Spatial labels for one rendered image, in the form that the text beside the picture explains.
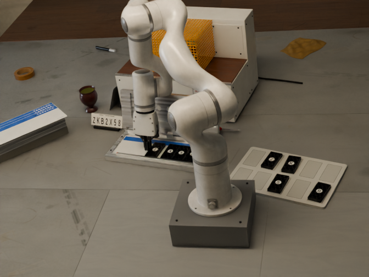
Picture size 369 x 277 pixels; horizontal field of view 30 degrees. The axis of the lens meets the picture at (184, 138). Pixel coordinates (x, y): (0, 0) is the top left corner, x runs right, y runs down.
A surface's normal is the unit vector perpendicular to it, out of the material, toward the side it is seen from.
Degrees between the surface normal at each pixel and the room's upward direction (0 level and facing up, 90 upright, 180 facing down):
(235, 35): 90
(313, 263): 0
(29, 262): 0
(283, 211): 0
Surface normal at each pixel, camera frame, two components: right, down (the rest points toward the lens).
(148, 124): -0.31, 0.36
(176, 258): -0.13, -0.83
